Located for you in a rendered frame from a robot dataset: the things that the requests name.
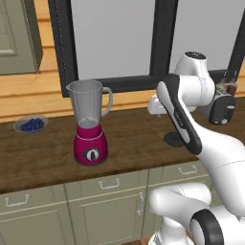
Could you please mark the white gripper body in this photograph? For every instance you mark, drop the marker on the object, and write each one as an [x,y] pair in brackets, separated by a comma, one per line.
[156,106]

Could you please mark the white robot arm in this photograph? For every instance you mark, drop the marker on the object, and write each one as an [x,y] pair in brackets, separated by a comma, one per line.
[220,153]

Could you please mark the magenta blender with clear jar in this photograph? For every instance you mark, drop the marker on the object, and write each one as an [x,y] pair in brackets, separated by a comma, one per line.
[91,140]

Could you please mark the olive drawer front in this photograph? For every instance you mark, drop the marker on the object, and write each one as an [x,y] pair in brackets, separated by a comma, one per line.
[134,182]
[162,173]
[41,199]

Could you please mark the blueberries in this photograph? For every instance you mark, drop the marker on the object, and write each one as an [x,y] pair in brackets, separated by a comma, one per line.
[32,124]

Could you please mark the grey glass bowl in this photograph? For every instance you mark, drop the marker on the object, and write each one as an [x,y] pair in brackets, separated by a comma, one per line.
[19,122]

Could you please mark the black window frame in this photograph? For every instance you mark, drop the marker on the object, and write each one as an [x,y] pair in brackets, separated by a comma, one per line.
[63,48]

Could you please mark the olive wall cupboard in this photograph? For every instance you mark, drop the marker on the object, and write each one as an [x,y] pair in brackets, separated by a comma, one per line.
[16,35]

